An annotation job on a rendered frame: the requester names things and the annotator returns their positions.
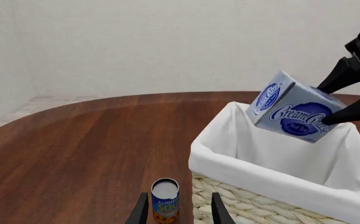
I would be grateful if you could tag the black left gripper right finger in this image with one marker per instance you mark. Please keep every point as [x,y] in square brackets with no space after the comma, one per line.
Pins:
[220,211]

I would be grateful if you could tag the woven pale wicker basket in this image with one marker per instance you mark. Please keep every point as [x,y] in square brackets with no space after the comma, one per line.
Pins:
[248,205]

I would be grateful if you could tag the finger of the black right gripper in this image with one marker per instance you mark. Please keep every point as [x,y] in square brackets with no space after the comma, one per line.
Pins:
[343,74]
[357,112]

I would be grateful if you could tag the white cloth basket liner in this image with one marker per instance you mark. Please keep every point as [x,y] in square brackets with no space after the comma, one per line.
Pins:
[261,161]

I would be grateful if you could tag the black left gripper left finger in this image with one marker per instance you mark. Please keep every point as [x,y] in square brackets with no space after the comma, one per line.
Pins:
[140,210]

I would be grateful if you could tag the blue alphabet soup tin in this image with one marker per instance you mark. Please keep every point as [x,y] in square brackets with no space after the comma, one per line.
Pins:
[165,205]

